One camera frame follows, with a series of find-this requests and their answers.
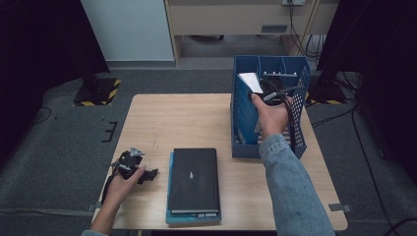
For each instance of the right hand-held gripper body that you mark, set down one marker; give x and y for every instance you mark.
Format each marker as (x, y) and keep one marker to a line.
(278, 85)

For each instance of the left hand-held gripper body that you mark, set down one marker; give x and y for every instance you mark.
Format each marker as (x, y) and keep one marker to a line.
(129, 164)

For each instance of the blue book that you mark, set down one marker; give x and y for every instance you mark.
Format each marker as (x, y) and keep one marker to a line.
(244, 113)

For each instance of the teal illustrated book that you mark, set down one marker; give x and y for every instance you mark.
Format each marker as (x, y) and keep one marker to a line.
(193, 220)

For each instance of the blue plastic file rack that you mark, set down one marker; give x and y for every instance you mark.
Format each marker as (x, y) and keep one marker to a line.
(242, 150)

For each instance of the person's left hand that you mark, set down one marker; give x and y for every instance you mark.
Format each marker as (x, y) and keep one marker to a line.
(118, 191)

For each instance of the person's right hand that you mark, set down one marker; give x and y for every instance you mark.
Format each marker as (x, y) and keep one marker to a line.
(273, 118)

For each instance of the striped black stand base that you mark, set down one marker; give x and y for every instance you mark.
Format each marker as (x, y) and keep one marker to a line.
(327, 95)
(98, 93)

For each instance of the grey tape piece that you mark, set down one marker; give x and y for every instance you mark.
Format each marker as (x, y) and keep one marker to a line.
(95, 206)
(339, 207)

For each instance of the beige desk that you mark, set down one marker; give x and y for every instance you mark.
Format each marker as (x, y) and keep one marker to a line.
(229, 19)

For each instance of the white power strip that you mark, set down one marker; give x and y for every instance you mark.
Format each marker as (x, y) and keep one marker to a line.
(293, 2)

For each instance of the black curtain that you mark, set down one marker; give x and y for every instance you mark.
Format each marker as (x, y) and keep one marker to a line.
(39, 49)
(377, 32)

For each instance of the white cabinet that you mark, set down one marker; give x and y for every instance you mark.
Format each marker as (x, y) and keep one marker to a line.
(131, 29)

